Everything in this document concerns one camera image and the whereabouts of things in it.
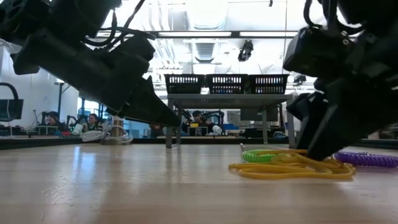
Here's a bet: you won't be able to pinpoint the black aluminium table frame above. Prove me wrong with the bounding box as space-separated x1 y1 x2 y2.
0 136 398 151

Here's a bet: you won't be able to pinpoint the purple spiral coil band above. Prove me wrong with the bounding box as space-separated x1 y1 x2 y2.
334 151 398 169

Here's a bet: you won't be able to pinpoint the black ceiling spotlight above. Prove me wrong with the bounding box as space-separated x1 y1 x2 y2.
238 39 254 62
293 73 308 85

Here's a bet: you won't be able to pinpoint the black mesh plastic basket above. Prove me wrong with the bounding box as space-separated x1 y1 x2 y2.
248 73 290 95
204 73 249 95
164 73 206 95

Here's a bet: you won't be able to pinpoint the person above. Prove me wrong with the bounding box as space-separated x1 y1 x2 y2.
43 111 63 133
186 110 218 136
83 113 101 133

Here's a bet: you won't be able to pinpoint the yellow rubber bands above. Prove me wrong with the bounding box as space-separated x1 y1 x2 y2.
228 149 357 180

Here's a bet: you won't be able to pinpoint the black background rack frame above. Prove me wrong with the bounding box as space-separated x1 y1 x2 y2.
55 81 81 125

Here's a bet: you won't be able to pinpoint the white coiled lamp cord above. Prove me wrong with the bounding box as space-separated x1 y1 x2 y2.
80 116 134 146

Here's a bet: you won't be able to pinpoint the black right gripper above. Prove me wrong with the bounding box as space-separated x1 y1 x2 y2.
283 27 398 161

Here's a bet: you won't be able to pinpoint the black monitor screen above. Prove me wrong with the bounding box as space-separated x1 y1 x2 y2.
0 98 24 122

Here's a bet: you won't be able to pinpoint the grey metal shelf riser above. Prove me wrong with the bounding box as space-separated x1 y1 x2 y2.
166 93 296 149

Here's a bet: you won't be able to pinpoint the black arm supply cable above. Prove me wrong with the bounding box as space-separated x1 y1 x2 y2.
0 82 21 122

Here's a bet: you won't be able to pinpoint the silver round ceiling duct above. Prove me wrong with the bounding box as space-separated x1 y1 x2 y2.
185 0 229 30

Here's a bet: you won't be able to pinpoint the black ceiling light track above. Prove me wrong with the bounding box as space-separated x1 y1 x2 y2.
98 30 299 39

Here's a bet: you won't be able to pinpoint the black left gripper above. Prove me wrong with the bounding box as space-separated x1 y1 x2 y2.
11 29 183 128

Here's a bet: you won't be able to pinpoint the green spiral coil band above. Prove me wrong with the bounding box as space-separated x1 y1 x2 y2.
240 142 280 163

